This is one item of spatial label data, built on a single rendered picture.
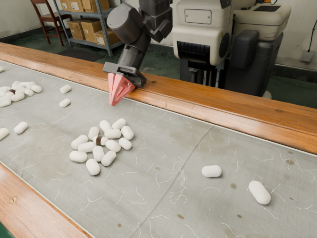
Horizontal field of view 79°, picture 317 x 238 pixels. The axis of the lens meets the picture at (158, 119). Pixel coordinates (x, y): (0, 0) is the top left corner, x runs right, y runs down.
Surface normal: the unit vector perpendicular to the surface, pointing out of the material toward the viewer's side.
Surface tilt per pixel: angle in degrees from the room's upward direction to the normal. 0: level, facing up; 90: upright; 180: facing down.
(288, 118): 0
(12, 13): 90
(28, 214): 0
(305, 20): 90
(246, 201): 0
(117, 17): 39
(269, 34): 90
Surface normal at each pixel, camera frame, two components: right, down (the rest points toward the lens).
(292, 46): -0.60, 0.55
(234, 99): -0.08, -0.77
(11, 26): 0.79, 0.31
